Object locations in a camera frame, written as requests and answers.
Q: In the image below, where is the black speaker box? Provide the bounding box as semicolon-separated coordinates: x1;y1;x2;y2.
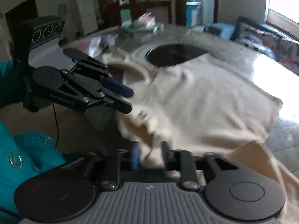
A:
21;16;65;49

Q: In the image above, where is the butterfly pillow upright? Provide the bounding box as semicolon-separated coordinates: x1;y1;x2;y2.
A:
271;38;298;71

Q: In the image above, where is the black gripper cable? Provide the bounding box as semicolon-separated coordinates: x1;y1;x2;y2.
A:
52;101;60;148

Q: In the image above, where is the teal jacket sleeve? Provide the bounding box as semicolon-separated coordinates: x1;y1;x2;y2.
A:
1;60;66;223

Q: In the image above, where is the stack of books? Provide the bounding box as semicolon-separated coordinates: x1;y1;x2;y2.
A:
121;12;164;34

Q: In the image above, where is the crumpled plastic bag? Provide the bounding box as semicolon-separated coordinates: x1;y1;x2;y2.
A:
87;34;118;57

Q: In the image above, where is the dark wooden cabinet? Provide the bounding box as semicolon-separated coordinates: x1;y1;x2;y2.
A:
98;0;173;29

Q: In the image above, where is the butterfly pillow left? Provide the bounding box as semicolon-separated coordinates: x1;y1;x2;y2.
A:
235;22;279;52

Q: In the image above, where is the cream knit garment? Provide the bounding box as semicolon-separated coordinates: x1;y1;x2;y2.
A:
102;50;298;223

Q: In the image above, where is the blue sectional sofa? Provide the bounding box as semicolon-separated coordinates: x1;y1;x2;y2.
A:
205;16;299;59

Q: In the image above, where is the light blue box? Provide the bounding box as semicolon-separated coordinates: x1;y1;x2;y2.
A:
186;1;202;27

